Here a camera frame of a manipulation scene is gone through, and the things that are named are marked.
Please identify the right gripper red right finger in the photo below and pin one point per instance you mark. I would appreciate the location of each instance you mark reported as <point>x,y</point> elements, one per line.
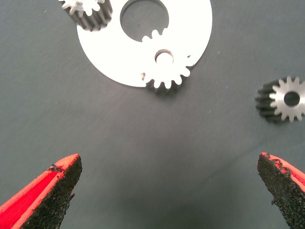
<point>290,195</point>

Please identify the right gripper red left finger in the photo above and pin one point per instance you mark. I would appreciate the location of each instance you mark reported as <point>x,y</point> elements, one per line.
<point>35,202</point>

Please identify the small steel gear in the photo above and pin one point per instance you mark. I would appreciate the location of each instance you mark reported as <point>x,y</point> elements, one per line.
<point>90,16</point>
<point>278,105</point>

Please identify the large steel gear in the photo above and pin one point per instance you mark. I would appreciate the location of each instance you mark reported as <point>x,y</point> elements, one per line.
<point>166,76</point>

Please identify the dark grey table cloth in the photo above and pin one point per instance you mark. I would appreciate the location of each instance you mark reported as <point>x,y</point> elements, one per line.
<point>143,143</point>

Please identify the round metal plate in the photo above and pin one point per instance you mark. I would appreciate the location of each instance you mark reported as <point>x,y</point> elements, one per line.
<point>107,55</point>

